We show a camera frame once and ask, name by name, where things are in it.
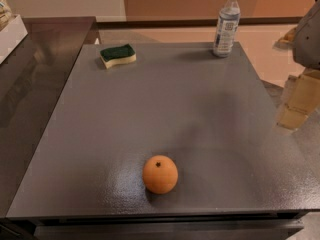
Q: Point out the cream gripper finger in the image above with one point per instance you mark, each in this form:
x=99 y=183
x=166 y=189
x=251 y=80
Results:
x=300 y=98

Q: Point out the green and yellow sponge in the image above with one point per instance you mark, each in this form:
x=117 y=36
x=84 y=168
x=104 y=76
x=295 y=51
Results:
x=117 y=55

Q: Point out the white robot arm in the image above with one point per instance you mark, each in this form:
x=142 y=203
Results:
x=305 y=40

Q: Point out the clear plastic water bottle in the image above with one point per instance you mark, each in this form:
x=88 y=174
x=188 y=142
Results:
x=228 y=21

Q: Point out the orange fruit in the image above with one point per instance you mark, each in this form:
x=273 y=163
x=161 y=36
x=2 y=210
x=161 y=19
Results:
x=160 y=174

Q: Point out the dark side counter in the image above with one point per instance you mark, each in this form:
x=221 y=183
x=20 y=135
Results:
x=31 y=81

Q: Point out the white box on counter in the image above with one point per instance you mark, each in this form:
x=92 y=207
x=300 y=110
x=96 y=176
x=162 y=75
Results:
x=11 y=36

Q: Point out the packaged item on box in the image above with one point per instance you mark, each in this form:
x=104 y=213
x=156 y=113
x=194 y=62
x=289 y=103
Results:
x=5 y=14

